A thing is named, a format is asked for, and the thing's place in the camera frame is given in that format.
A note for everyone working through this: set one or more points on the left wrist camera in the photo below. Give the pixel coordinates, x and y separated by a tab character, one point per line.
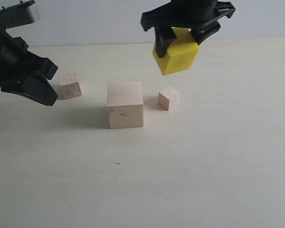
21	14

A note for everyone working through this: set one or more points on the large wooden cube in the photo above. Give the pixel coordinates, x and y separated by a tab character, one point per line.
125	105

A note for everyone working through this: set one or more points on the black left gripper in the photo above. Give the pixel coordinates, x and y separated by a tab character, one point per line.
24	73

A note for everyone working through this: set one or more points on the small wooden cube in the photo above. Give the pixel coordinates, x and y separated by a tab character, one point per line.
168	98

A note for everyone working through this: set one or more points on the yellow cube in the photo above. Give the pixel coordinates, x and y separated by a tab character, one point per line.
180	54

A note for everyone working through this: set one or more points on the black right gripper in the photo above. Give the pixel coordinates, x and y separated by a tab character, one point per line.
203	14

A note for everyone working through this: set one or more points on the medium wooden cube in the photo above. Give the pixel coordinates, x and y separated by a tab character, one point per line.
69	85

